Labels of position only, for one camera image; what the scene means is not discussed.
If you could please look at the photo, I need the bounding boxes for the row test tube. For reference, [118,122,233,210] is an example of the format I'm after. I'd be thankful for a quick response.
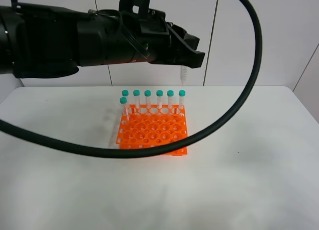
[156,90,163,109]
[167,90,174,109]
[144,90,152,109]
[133,89,140,109]
[178,90,186,109]
[122,89,130,107]

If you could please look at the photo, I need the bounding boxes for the front-left teal-capped test tube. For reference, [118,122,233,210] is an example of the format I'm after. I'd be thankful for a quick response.
[120,97,129,120]

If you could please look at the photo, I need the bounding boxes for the orange test tube rack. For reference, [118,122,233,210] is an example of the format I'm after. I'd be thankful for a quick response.
[116,104,188,150]

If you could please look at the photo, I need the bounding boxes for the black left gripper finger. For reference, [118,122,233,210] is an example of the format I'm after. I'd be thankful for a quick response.
[167,22,200,49]
[171,44,205,68]

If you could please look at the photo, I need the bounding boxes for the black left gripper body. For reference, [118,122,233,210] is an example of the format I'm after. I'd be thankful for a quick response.
[119,9,179,64]

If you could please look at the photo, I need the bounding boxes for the teal-capped test tube from table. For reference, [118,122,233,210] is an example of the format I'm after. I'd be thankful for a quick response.
[180,66,187,86]

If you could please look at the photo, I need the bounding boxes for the black left camera cable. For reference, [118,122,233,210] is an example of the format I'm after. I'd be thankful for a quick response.
[0,0,263,159]

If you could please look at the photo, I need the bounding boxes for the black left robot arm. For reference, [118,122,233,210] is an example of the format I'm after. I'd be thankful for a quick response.
[0,3,205,78]

